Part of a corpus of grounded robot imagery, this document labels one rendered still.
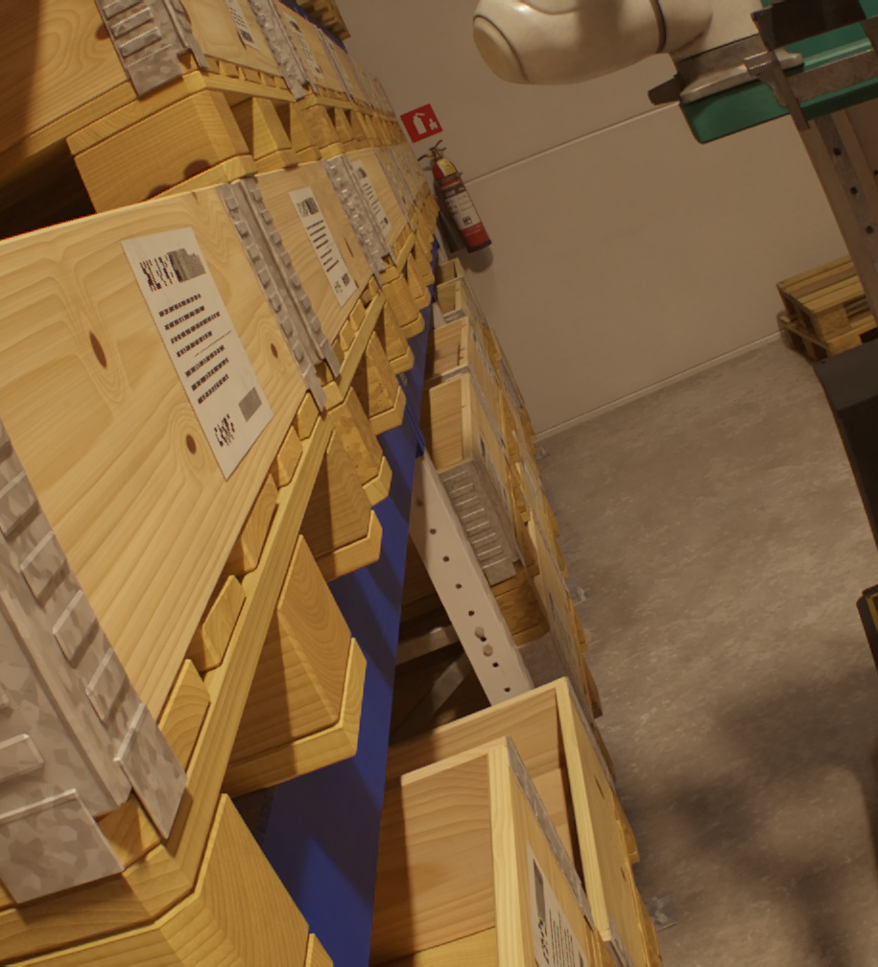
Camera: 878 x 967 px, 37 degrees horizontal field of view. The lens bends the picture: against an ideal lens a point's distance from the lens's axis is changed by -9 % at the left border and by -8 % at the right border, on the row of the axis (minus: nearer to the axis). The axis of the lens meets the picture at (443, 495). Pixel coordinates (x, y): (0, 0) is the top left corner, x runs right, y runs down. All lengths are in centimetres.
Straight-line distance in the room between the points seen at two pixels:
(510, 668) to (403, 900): 102
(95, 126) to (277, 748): 71
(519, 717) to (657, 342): 432
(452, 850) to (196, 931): 86
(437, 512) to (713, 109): 86
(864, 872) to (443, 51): 464
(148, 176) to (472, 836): 70
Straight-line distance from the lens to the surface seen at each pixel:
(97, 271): 69
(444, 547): 225
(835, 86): 178
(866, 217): 200
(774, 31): 153
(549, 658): 245
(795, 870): 260
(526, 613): 243
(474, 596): 227
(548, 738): 227
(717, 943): 250
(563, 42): 167
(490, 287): 633
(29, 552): 46
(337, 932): 81
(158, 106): 130
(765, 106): 177
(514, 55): 168
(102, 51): 132
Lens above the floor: 147
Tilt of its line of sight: 14 degrees down
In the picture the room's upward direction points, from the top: 25 degrees counter-clockwise
